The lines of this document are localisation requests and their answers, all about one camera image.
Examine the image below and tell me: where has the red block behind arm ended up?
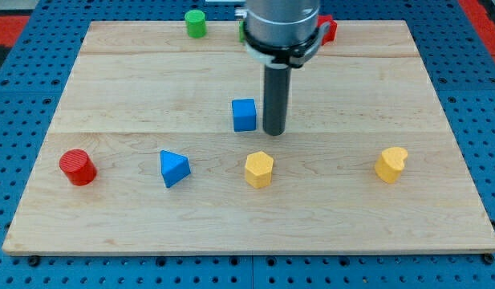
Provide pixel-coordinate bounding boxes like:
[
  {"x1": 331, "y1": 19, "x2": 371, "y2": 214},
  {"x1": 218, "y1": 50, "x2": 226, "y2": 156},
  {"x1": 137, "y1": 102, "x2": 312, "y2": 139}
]
[{"x1": 317, "y1": 14, "x2": 338, "y2": 46}]

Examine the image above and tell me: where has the yellow hexagon block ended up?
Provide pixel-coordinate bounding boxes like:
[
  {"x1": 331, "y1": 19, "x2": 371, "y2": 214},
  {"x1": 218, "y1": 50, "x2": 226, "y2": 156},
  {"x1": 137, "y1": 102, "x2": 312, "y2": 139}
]
[{"x1": 245, "y1": 151, "x2": 274, "y2": 189}]

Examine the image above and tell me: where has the green block behind arm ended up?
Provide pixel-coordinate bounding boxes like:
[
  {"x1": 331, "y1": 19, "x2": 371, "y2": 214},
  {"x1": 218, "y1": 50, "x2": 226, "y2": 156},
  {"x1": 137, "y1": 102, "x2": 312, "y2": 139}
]
[{"x1": 238, "y1": 20, "x2": 245, "y2": 43}]

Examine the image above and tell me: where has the blue cube block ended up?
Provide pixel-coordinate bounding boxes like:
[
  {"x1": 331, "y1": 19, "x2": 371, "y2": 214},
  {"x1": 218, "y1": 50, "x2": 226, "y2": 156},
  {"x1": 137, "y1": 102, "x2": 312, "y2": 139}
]
[{"x1": 232, "y1": 99, "x2": 257, "y2": 132}]

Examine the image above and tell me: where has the yellow heart block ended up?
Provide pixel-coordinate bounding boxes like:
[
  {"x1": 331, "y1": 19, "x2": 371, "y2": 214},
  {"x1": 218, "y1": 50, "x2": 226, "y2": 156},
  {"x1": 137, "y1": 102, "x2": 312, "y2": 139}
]
[{"x1": 374, "y1": 147, "x2": 408, "y2": 184}]

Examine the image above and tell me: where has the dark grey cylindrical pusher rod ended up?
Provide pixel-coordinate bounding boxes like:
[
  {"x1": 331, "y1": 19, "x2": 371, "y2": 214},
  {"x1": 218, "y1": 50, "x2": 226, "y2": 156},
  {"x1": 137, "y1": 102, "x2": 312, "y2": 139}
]
[{"x1": 262, "y1": 67, "x2": 291, "y2": 136}]

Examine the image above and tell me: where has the green cylinder block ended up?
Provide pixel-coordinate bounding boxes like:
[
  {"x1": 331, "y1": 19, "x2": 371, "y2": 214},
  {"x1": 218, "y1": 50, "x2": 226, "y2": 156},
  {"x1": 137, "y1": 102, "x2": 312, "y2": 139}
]
[{"x1": 185, "y1": 10, "x2": 207, "y2": 39}]

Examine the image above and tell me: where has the red cylinder block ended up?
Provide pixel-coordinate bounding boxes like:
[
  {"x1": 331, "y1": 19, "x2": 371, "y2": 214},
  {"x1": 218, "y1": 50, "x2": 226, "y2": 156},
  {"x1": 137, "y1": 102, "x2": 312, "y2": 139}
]
[{"x1": 59, "y1": 149, "x2": 97, "y2": 186}]

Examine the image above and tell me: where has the blue triangle block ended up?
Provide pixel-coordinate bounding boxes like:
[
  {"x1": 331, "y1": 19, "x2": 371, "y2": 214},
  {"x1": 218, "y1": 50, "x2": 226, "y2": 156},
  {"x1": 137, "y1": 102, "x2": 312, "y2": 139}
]
[{"x1": 160, "y1": 150, "x2": 191, "y2": 188}]

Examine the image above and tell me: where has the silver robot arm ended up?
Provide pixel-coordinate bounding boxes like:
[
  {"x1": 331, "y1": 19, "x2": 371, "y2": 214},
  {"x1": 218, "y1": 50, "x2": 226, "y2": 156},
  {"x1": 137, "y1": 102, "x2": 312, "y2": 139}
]
[{"x1": 235, "y1": 0, "x2": 332, "y2": 136}]

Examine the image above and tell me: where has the light wooden board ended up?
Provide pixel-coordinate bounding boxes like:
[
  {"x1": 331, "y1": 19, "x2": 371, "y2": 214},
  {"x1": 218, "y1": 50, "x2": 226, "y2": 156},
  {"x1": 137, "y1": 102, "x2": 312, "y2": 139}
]
[{"x1": 2, "y1": 21, "x2": 495, "y2": 256}]

